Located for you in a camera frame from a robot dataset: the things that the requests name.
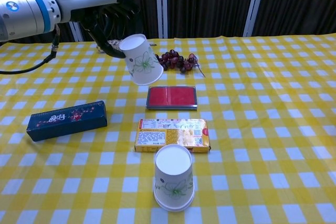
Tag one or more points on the white floral paper cup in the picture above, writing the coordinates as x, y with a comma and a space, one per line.
143, 64
173, 176

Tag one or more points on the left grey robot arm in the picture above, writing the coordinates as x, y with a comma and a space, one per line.
21, 14

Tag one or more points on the yellow white checkered tablecloth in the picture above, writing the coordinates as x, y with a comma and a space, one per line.
262, 129

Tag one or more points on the dark red grape bunch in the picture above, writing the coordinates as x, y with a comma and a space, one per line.
173, 61

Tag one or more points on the dark blue long box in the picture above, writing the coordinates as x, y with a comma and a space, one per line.
65, 124

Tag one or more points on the red ink pad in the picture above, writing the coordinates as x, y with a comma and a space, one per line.
170, 96

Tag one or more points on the yellow printed carton box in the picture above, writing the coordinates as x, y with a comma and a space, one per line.
170, 132

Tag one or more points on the white screen frame post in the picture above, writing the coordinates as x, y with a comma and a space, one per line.
254, 3
77, 32
162, 3

